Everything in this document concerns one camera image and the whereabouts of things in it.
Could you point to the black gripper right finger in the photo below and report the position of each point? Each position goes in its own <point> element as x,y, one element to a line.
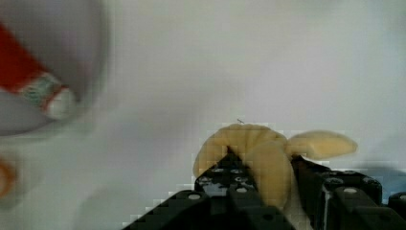
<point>348,200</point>

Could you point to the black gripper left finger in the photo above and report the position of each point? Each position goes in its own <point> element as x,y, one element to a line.
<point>224,197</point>

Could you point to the yellow peeled banana toy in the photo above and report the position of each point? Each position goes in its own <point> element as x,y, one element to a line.
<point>268,156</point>

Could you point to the orange slice toy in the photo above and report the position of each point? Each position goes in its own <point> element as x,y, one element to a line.
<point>8,177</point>

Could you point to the red ketchup bottle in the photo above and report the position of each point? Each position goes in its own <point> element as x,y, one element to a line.
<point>25,77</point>

